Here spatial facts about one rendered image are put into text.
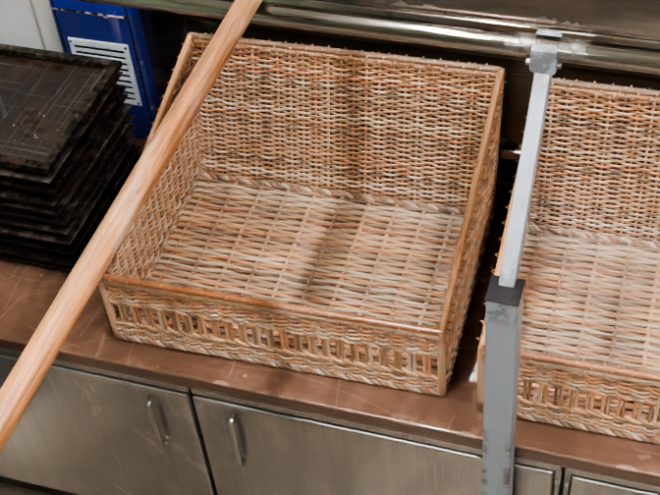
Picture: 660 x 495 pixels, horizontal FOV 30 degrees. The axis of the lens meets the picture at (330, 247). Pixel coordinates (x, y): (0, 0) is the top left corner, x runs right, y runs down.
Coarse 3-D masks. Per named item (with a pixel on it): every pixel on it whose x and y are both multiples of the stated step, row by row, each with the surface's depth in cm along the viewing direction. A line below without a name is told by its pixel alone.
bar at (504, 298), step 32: (96, 0) 167; (128, 0) 165; (160, 0) 163; (192, 0) 162; (224, 0) 161; (352, 32) 157; (384, 32) 156; (416, 32) 154; (448, 32) 153; (480, 32) 152; (512, 32) 152; (544, 32) 152; (544, 64) 151; (608, 64) 149; (640, 64) 147; (544, 96) 152; (512, 224) 153; (512, 256) 152; (512, 288) 152; (512, 320) 153; (512, 352) 157; (512, 384) 162; (512, 416) 167; (512, 448) 175; (512, 480) 184
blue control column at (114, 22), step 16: (64, 0) 216; (64, 16) 219; (80, 16) 218; (96, 16) 216; (128, 16) 214; (64, 32) 222; (80, 32) 221; (96, 32) 219; (112, 32) 218; (128, 32) 217; (64, 48) 225; (144, 48) 221; (144, 64) 223; (144, 80) 224; (144, 96) 227; (128, 112) 232; (144, 112) 230; (144, 128) 233
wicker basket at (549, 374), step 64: (576, 128) 198; (640, 128) 195; (512, 192) 187; (576, 192) 204; (640, 192) 201; (576, 256) 205; (640, 256) 203; (576, 320) 195; (640, 320) 194; (576, 384) 174; (640, 384) 170
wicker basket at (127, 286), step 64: (192, 64) 214; (256, 64) 211; (320, 64) 207; (384, 64) 204; (448, 64) 200; (192, 128) 219; (320, 128) 214; (384, 128) 210; (448, 128) 206; (192, 192) 222; (256, 192) 221; (320, 192) 219; (384, 192) 216; (128, 256) 199; (192, 256) 211; (256, 256) 210; (320, 256) 209; (384, 256) 208; (448, 256) 206; (128, 320) 197; (192, 320) 201; (256, 320) 187; (320, 320) 182; (384, 320) 179; (448, 320) 179; (384, 384) 189; (448, 384) 188
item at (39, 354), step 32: (256, 0) 157; (224, 32) 151; (224, 64) 150; (192, 96) 143; (160, 128) 140; (160, 160) 137; (128, 192) 133; (128, 224) 131; (96, 256) 127; (64, 288) 124; (64, 320) 121; (32, 352) 118; (32, 384) 117; (0, 416) 113; (0, 448) 113
